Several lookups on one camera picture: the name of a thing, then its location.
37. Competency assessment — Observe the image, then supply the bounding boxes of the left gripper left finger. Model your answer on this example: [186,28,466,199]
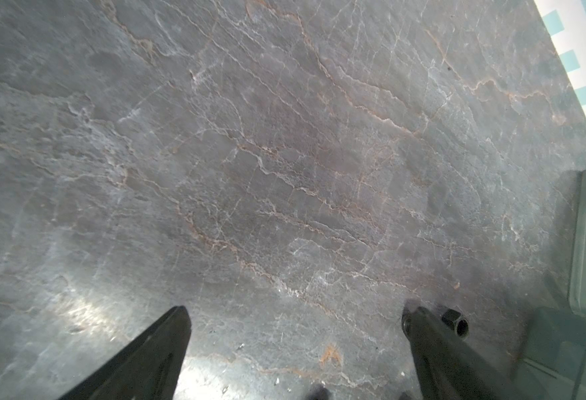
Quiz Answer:
[61,306,191,399]

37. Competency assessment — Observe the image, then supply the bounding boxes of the grey transparent organizer box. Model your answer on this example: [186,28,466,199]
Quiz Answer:
[513,170,586,399]

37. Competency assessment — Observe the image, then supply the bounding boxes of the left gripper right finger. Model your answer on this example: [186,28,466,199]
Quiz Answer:
[401,307,526,399]

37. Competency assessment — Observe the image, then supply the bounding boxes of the black nut back left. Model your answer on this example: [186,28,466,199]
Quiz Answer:
[441,308,470,339]

